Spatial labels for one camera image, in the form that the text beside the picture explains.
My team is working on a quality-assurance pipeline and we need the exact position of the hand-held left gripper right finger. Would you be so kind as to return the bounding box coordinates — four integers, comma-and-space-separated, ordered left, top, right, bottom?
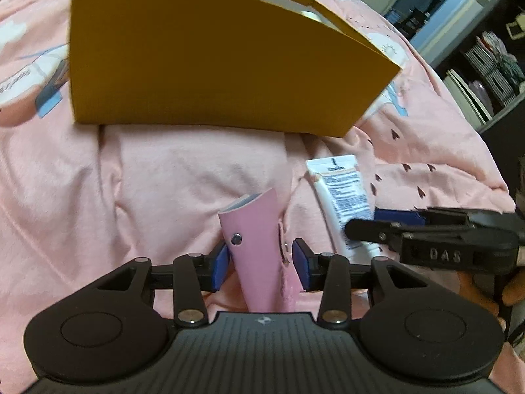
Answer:
290, 238, 431, 323

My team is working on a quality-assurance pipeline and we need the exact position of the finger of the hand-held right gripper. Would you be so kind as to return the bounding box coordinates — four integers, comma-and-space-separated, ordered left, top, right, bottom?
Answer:
374, 206, 473, 227
345, 217, 406, 252

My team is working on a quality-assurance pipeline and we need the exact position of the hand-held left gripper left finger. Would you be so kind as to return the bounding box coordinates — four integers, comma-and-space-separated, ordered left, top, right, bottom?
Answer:
98, 245, 230, 324

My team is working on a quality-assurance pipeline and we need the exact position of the pink leather case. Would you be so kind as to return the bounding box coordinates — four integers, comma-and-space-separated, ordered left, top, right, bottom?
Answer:
217, 188, 294, 313

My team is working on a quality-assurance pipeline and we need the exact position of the white cream tube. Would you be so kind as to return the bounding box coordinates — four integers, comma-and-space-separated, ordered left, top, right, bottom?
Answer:
305, 155, 384, 265

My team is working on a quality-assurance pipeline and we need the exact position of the yellow cardboard box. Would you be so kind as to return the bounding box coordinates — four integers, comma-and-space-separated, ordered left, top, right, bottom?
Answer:
68, 0, 403, 137

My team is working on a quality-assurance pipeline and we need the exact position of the person's right hand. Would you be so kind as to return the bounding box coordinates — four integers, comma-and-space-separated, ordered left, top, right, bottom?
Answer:
455, 271, 525, 331

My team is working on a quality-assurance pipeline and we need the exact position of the pink printed blanket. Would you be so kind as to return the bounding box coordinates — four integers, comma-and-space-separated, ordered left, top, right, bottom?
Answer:
0, 0, 517, 378

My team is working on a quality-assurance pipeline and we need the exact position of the checked storage basket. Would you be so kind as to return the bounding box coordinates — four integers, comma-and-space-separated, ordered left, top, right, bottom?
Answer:
465, 41, 499, 78
486, 66, 519, 105

